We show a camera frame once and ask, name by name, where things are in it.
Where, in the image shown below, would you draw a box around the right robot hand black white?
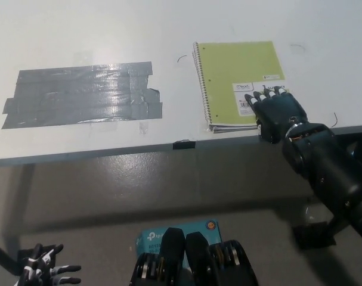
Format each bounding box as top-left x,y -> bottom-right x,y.
243,89 -> 309,144

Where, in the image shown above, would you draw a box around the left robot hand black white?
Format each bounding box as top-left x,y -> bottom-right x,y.
18,243 -> 82,286

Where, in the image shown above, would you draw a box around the green spiral notebook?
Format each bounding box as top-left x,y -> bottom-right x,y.
192,41 -> 287,132

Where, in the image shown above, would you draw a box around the black robot body blocks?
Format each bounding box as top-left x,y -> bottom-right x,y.
129,228 -> 259,286

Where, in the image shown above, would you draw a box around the small black tape piece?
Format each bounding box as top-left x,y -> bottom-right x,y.
173,139 -> 197,150

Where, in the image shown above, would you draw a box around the teal router box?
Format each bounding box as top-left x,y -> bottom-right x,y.
135,219 -> 222,266

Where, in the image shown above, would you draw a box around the grey duct tape patch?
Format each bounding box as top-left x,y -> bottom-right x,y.
1,61 -> 164,130

